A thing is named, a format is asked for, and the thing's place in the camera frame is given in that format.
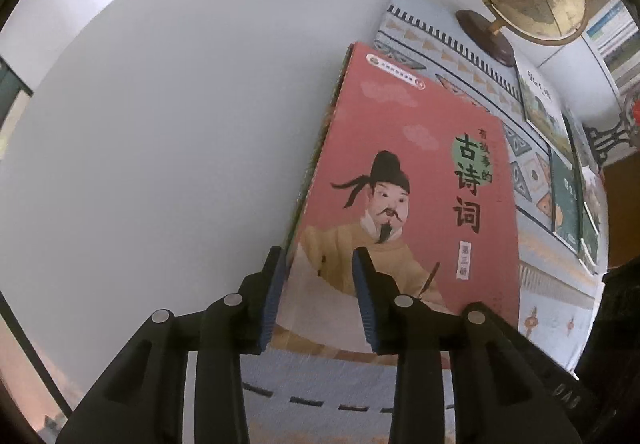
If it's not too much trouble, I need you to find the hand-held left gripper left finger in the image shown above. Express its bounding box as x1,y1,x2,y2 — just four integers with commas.
55,246,288,444

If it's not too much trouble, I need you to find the white rabbit picture book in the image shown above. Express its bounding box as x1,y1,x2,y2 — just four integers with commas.
515,56,576,160

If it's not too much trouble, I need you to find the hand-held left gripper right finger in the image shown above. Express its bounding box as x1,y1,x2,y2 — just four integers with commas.
351,248,571,444

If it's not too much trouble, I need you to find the black carved fan stand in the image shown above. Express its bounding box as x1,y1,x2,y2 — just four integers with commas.
587,91,640,165

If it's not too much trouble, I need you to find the pink book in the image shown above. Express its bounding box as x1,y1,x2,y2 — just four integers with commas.
274,41,522,355

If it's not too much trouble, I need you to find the patterned pale blue table mat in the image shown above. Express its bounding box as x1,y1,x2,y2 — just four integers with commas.
240,0,611,444

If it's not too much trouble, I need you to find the bright green illustrated book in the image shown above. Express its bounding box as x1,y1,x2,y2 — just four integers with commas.
577,209,603,275

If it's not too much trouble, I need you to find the dark green flower book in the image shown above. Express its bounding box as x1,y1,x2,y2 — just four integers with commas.
547,144,586,255

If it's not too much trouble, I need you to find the pale illustrated paperback book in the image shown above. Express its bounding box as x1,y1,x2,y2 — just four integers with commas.
562,106,608,245

